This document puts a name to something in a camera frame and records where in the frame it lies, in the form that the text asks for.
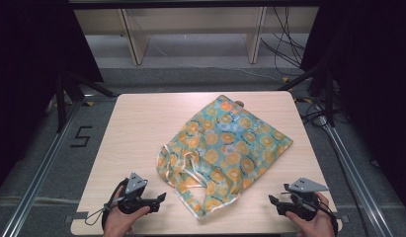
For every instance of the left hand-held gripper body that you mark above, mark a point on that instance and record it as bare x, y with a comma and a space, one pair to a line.
135, 184

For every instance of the aluminium floor rail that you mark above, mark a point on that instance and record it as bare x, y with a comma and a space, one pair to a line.
355, 177
39, 174

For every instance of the dark curtain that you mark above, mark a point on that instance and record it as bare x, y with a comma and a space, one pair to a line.
371, 65
26, 65

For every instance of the person's left hand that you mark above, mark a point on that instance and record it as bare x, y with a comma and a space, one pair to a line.
118, 223

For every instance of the yellow tape piece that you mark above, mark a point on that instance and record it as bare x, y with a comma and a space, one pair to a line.
90, 103
285, 79
307, 100

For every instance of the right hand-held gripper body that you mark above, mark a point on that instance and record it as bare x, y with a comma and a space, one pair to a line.
304, 204

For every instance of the person's right hand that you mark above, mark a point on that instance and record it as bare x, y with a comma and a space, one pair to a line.
317, 227

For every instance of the teal bag with orange print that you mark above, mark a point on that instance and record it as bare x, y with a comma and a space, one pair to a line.
223, 148

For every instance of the black metal stand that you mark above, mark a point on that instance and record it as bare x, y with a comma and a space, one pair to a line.
329, 98
60, 105

